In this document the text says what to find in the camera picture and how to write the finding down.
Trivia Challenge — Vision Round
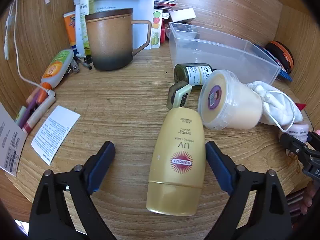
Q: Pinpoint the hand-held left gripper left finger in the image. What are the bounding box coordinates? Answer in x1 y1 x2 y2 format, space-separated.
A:
29 141 118 240

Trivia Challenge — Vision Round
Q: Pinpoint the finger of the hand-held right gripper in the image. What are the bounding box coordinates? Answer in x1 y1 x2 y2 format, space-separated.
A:
279 133 312 160
308 130 320 147

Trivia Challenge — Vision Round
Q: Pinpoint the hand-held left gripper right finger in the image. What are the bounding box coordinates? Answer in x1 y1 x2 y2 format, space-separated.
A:
202 141 293 240

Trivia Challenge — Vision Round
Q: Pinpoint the gold tasselled charm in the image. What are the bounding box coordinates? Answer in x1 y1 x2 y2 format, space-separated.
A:
286 150 304 174

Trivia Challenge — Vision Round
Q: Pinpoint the white drawstring pouch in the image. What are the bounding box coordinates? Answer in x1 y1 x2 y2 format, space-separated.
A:
246 81 303 133

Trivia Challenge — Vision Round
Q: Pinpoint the yellow sunscreen bottle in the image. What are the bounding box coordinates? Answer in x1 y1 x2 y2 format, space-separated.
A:
146 107 207 216

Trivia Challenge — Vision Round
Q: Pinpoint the clear plastic bin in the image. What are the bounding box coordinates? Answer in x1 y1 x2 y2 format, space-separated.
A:
168 22 282 85

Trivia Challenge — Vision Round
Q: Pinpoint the person's right hand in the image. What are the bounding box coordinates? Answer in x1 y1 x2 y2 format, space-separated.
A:
300 180 320 215

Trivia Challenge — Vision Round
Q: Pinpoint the pink round container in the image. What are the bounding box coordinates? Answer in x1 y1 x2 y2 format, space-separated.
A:
286 121 310 143

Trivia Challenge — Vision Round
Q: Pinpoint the white printed card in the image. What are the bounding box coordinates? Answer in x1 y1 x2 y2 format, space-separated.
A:
31 105 81 166

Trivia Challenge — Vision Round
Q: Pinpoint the cream plastic tub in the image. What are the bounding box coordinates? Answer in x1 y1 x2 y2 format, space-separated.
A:
197 69 263 130

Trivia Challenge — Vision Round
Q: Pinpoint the cream red marker pen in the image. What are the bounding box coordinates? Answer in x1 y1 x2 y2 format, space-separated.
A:
22 95 56 135

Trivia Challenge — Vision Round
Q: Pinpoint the green cream mahjong tile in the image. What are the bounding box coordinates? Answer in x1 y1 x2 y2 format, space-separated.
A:
166 81 193 110

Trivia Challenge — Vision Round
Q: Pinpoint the orange black round case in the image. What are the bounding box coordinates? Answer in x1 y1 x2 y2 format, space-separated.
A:
265 41 294 74

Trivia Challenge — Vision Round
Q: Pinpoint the purple marker pen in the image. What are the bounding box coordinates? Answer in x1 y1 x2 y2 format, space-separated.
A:
19 100 38 128

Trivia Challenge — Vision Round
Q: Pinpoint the orange marker pen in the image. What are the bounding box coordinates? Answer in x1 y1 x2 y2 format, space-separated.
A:
30 87 49 110

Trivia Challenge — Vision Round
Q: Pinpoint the grey label sheet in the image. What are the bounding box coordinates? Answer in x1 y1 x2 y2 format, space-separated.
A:
0 102 28 177

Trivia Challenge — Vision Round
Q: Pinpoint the pale green highlighter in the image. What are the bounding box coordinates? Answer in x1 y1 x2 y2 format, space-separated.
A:
14 106 27 124

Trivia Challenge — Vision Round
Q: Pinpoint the dark green glass jar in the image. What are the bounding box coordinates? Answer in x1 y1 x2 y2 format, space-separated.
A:
174 63 216 87

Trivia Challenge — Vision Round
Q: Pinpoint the white tube with orange cap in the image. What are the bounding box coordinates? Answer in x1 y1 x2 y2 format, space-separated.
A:
40 49 75 90

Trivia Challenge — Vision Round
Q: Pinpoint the brown ceramic mug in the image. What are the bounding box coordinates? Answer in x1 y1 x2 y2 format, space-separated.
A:
85 12 152 71

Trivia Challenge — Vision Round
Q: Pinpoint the orange sunscreen tube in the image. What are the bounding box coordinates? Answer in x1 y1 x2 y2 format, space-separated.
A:
63 12 78 50

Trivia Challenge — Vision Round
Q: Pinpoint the pile of beads and trinkets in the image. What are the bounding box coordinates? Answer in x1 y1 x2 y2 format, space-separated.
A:
172 22 200 34

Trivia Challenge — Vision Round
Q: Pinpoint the brown wooden mug lid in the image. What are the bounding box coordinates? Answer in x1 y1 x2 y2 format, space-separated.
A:
85 8 134 22

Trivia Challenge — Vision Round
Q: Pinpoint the fruit sticker sheet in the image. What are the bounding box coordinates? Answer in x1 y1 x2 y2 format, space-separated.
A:
150 9 163 49

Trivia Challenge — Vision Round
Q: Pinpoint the green spray bottle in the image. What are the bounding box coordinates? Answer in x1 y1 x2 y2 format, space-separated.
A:
79 0 93 55

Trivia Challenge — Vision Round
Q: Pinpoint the pink white box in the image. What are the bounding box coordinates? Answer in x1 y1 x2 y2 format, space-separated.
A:
169 8 196 23

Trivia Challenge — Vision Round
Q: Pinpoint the white printed paper sheet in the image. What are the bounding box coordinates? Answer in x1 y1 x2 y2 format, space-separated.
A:
73 0 155 52

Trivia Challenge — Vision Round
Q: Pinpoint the stack of booklets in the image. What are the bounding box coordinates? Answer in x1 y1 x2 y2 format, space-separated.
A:
154 0 177 44

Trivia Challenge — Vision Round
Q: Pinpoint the white charging cable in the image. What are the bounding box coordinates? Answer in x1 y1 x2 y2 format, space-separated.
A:
4 0 56 97

